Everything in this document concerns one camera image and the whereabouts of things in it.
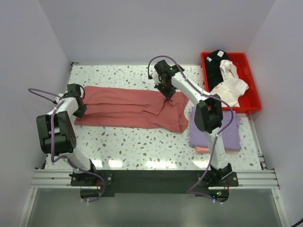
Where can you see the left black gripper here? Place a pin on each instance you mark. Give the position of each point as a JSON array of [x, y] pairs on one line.
[[80, 110]]

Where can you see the folded salmon t shirt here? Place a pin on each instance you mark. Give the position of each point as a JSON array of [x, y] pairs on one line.
[[202, 150]]

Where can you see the red pink t shirt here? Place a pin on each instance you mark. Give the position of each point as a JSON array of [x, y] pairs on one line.
[[133, 108]]

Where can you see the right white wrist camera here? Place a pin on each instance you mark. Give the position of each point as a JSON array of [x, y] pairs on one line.
[[155, 77]]

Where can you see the black t shirt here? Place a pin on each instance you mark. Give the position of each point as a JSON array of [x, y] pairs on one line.
[[212, 66]]

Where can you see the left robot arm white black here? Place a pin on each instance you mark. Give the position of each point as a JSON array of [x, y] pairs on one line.
[[56, 132]]

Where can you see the red plastic bin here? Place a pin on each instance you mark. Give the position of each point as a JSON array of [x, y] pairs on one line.
[[250, 101]]

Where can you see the white t shirt red logo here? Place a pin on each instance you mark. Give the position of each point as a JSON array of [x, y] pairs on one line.
[[232, 86]]

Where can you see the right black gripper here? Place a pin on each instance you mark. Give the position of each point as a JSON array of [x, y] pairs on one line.
[[166, 88]]

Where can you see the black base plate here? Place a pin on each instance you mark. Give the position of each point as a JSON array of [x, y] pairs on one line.
[[135, 181]]

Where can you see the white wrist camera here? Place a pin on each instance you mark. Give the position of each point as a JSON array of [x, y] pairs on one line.
[[155, 77], [59, 98]]

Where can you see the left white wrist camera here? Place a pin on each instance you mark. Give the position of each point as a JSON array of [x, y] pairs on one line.
[[59, 98]]

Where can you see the folded purple t shirt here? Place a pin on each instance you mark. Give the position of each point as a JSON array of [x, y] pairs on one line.
[[230, 136]]

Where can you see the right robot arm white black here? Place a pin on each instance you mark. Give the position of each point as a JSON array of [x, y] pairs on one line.
[[208, 114]]

